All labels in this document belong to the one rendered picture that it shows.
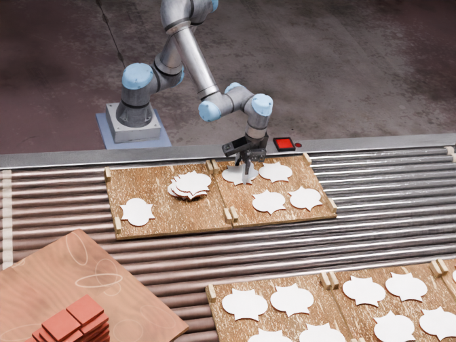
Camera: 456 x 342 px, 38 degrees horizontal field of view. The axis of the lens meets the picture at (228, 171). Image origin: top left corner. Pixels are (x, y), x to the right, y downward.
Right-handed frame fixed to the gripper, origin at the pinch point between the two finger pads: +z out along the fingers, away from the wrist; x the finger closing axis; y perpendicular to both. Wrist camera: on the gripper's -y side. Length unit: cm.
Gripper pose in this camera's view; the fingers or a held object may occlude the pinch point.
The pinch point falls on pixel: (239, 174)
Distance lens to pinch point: 255.5
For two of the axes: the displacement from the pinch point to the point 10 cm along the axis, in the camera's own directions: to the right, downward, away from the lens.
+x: -2.7, -6.6, 7.0
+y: 9.5, -0.4, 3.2
